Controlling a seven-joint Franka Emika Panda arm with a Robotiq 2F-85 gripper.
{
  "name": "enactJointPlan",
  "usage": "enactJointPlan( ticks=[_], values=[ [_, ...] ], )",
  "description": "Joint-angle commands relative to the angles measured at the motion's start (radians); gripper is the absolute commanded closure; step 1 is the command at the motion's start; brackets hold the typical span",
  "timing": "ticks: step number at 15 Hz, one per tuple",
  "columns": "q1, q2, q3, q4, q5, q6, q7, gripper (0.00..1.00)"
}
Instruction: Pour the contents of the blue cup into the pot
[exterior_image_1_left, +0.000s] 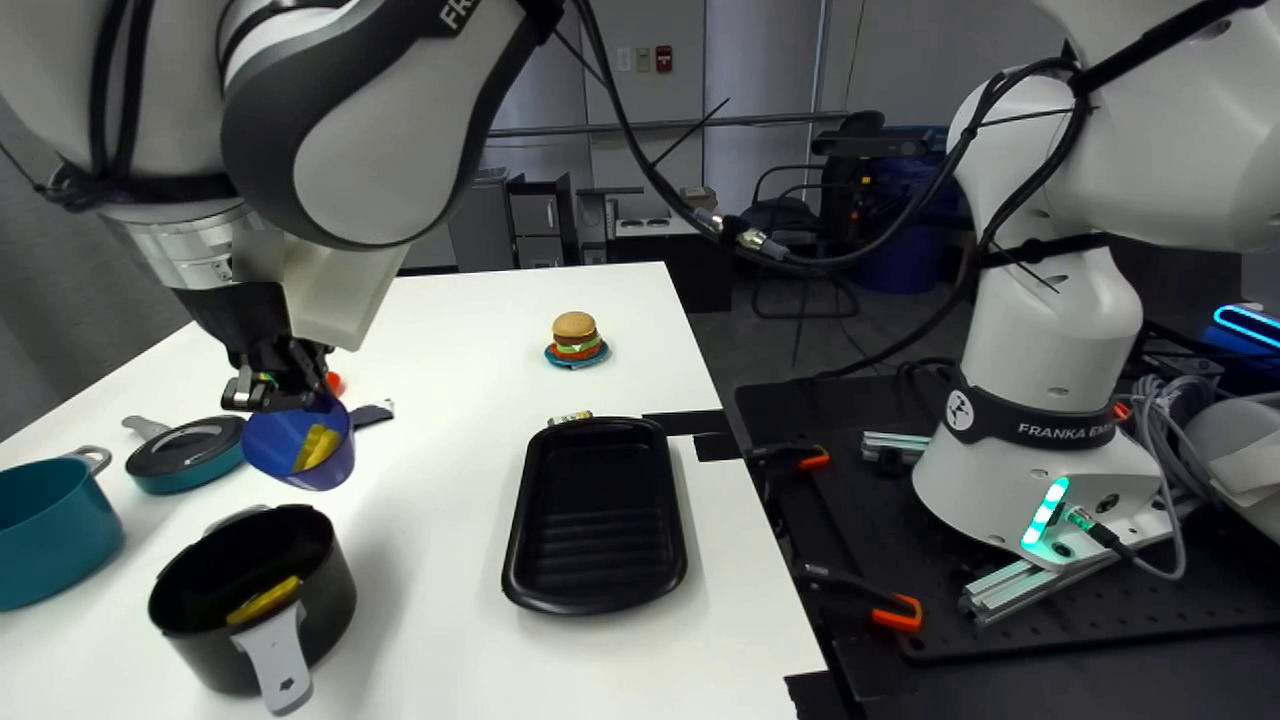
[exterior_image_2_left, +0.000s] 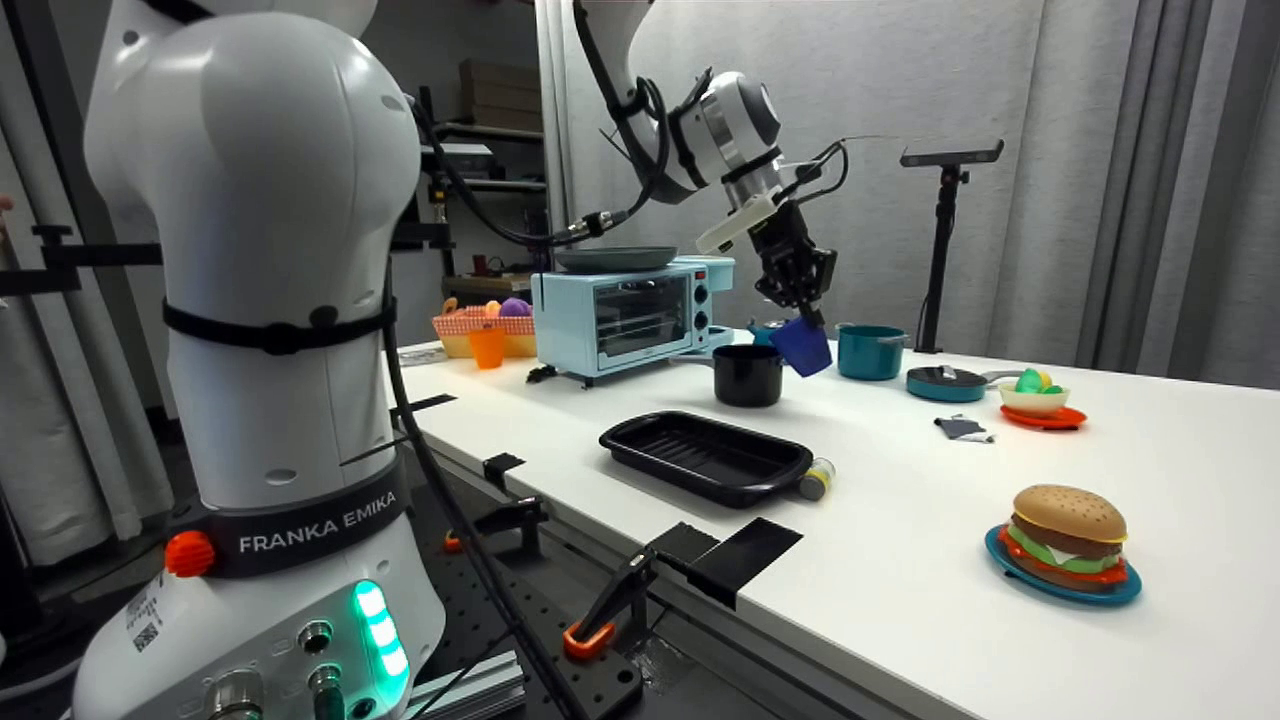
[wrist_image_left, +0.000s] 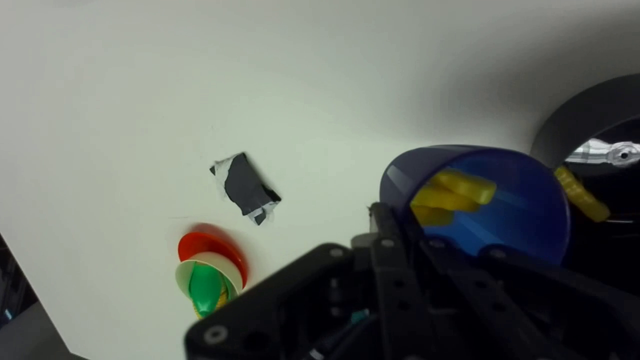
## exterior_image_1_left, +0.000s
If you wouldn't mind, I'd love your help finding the small teal frying pan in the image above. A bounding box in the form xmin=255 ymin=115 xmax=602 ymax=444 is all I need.
xmin=119 ymin=413 xmax=251 ymax=498

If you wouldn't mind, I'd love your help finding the black clamp with orange handle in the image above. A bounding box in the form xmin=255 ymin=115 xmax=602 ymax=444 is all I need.
xmin=795 ymin=555 xmax=929 ymax=639
xmin=739 ymin=434 xmax=834 ymax=483

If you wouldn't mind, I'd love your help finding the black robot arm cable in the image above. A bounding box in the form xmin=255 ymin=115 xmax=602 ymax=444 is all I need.
xmin=569 ymin=0 xmax=1112 ymax=282

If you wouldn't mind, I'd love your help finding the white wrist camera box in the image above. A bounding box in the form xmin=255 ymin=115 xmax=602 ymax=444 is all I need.
xmin=272 ymin=234 xmax=402 ymax=355

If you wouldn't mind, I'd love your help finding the black flat table bracket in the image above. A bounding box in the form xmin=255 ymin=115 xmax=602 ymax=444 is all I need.
xmin=635 ymin=405 xmax=745 ymax=462

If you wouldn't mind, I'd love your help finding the blue lit device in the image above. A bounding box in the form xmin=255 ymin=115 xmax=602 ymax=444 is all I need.
xmin=1204 ymin=296 xmax=1280 ymax=371

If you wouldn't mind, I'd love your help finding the teal cooking pot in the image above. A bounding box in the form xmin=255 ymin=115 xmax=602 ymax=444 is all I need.
xmin=0 ymin=444 xmax=128 ymax=617

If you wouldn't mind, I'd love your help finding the black office chair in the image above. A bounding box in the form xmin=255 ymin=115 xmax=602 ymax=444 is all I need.
xmin=737 ymin=156 xmax=865 ymax=325

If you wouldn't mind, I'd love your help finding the small teal plate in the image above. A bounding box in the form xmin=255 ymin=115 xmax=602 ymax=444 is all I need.
xmin=540 ymin=336 xmax=610 ymax=371

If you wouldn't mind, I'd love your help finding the small black white card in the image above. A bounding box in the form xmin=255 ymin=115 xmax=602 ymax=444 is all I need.
xmin=349 ymin=394 xmax=400 ymax=434

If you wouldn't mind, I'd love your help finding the blue plastic cup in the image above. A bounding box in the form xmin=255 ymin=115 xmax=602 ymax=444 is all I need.
xmin=238 ymin=394 xmax=360 ymax=496

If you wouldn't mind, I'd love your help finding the yellow toy piece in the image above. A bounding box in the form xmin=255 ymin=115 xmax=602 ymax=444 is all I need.
xmin=224 ymin=571 xmax=307 ymax=632
xmin=292 ymin=422 xmax=343 ymax=479

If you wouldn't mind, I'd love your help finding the black pot with grey handle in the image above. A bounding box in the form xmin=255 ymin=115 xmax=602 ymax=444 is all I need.
xmin=144 ymin=498 xmax=360 ymax=720

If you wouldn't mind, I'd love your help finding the aluminium profile rail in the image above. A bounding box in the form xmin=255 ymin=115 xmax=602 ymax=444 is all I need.
xmin=954 ymin=512 xmax=1180 ymax=632

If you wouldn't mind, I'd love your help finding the blue plastic barrel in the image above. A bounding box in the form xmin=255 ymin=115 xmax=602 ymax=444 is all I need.
xmin=851 ymin=125 xmax=987 ymax=296

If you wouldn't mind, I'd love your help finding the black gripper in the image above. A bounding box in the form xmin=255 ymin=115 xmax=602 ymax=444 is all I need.
xmin=177 ymin=270 xmax=341 ymax=417

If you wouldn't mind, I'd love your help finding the grey curtain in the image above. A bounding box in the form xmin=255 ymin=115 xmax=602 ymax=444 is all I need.
xmin=0 ymin=142 xmax=203 ymax=444

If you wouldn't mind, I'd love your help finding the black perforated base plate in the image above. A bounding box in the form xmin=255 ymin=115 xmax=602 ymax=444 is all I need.
xmin=731 ymin=371 xmax=1280 ymax=672

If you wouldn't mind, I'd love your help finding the black ridged grill tray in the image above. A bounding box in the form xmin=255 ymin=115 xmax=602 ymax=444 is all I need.
xmin=498 ymin=413 xmax=692 ymax=621

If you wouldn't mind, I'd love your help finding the toy burger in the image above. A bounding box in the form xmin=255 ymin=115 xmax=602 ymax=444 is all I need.
xmin=547 ymin=309 xmax=602 ymax=360

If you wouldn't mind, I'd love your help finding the dark low cabinet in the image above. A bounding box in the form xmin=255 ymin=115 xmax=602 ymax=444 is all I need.
xmin=502 ymin=171 xmax=583 ymax=268

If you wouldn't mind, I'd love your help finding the grey cable bundle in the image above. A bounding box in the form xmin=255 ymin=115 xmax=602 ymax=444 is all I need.
xmin=1119 ymin=366 xmax=1223 ymax=588

